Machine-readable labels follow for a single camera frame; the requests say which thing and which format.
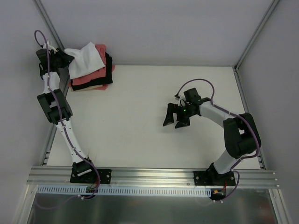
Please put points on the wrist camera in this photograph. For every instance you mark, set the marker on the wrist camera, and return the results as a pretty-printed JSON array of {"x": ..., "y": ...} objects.
[
  {"x": 48, "y": 46},
  {"x": 180, "y": 96}
]

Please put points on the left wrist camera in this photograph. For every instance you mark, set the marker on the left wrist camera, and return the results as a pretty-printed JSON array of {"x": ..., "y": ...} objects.
[{"x": 48, "y": 46}]

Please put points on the beige folded shirt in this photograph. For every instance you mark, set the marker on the beige folded shirt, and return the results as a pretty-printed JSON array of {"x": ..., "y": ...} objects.
[{"x": 97, "y": 87}]

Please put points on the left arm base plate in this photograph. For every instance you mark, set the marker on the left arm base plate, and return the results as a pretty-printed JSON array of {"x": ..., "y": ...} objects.
[{"x": 93, "y": 176}]

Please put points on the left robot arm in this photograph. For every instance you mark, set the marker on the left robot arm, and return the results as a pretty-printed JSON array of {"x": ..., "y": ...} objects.
[{"x": 56, "y": 108}]

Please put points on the left side frame rail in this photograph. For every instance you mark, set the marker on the left side frame rail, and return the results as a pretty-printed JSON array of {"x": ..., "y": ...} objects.
[{"x": 51, "y": 140}]

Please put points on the frame post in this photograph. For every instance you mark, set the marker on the frame post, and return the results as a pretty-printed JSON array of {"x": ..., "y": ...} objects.
[
  {"x": 49, "y": 25},
  {"x": 273, "y": 5}
]

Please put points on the frame rail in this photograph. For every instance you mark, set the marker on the frame rail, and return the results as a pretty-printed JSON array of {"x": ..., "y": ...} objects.
[
  {"x": 51, "y": 140},
  {"x": 246, "y": 108}
]

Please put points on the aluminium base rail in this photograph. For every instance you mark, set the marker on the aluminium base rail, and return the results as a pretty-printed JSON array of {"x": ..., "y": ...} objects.
[{"x": 153, "y": 177}]

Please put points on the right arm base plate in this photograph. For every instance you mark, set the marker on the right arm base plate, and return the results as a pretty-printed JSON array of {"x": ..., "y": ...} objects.
[{"x": 206, "y": 178}]

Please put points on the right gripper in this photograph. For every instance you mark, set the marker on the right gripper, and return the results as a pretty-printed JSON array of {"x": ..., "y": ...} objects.
[{"x": 178, "y": 112}]

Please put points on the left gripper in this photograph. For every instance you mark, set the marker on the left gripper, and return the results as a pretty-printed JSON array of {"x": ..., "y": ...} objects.
[{"x": 62, "y": 58}]

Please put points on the white t shirt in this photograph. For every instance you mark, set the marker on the white t shirt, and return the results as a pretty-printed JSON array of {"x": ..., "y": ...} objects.
[{"x": 86, "y": 60}]

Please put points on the top pink folded shirt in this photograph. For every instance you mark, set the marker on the top pink folded shirt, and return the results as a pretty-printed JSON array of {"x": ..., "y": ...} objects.
[{"x": 101, "y": 48}]

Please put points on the white slotted cable duct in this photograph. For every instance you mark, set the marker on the white slotted cable duct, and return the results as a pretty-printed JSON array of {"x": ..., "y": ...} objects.
[{"x": 126, "y": 191}]

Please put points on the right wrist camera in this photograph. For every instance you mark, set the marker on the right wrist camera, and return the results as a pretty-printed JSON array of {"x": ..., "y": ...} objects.
[{"x": 180, "y": 96}]

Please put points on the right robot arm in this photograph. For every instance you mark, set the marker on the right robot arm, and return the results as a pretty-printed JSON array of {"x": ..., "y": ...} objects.
[{"x": 241, "y": 138}]

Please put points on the right frame post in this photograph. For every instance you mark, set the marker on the right frame post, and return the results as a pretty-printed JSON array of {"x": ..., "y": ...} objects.
[{"x": 273, "y": 5}]

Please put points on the right side frame rail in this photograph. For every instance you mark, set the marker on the right side frame rail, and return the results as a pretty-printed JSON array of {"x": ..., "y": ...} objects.
[{"x": 246, "y": 108}]

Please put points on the left frame post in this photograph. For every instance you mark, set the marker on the left frame post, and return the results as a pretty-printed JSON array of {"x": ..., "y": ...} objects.
[{"x": 49, "y": 25}]

